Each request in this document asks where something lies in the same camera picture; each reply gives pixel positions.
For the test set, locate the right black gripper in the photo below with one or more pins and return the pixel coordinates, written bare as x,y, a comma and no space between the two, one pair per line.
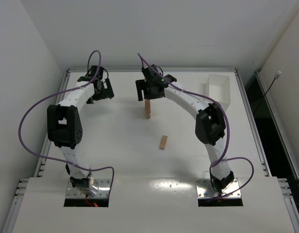
149,91

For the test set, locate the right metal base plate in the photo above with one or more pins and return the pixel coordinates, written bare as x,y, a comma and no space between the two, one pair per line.
205,190

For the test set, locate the white plastic box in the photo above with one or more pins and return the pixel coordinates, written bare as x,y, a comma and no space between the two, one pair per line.
218,88

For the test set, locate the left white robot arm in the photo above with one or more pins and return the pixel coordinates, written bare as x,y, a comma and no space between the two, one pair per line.
65,128

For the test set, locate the metal base plate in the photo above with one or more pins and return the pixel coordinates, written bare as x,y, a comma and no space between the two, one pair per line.
100,190
205,190

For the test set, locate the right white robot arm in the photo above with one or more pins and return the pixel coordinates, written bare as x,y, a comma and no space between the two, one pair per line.
211,124

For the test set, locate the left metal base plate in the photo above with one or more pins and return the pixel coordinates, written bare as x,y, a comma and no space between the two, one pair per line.
100,190

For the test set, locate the wood block four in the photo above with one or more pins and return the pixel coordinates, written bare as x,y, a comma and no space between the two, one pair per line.
163,142

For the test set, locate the wood block three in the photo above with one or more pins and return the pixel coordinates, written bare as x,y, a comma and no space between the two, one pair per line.
147,104

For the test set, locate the white front cover panel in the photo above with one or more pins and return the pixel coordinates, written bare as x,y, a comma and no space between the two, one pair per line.
153,206

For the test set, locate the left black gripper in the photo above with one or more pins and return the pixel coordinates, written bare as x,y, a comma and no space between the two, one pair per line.
104,92

